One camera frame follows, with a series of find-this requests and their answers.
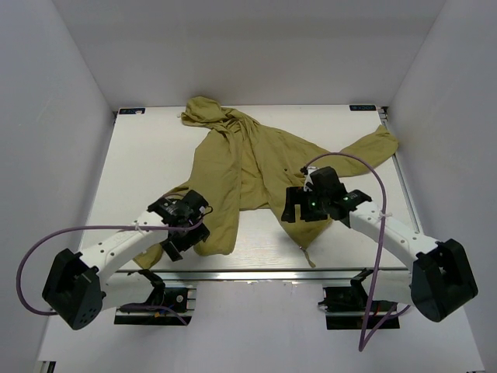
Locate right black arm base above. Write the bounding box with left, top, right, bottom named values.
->
left=318, top=269, right=400, bottom=330

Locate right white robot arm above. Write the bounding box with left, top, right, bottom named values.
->
left=282, top=166, right=478, bottom=322

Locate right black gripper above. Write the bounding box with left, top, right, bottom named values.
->
left=281, top=186, right=329, bottom=223

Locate olive green jacket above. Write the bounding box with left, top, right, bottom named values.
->
left=130, top=96, right=401, bottom=270

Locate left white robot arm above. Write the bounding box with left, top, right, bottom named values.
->
left=42, top=190, right=212, bottom=330

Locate aluminium right side rail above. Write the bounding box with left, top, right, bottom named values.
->
left=377, top=106, right=422, bottom=232

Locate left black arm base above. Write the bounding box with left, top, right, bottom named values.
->
left=114, top=270, right=196, bottom=326

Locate blue corner label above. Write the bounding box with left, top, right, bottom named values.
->
left=349, top=104, right=377, bottom=112
left=118, top=107, right=145, bottom=115

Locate right blue corner label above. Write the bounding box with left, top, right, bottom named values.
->
left=349, top=104, right=377, bottom=112

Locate aluminium front rail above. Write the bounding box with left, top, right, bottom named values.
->
left=112, top=267, right=412, bottom=284

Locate left blue corner label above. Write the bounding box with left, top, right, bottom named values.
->
left=118, top=107, right=145, bottom=115

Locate aluminium rail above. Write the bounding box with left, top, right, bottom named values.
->
left=112, top=267, right=412, bottom=284
left=377, top=106, right=422, bottom=232

